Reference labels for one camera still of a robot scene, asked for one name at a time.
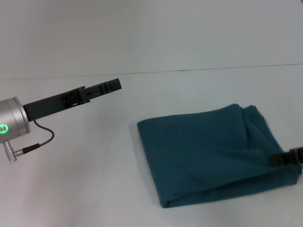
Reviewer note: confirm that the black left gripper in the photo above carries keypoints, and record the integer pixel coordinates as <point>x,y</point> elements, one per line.
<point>54,104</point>

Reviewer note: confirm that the teal t-shirt with FREE print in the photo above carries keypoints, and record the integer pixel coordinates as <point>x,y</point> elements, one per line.
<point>213,153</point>

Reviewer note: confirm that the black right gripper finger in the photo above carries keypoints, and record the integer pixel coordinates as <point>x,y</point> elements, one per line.
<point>284,158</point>

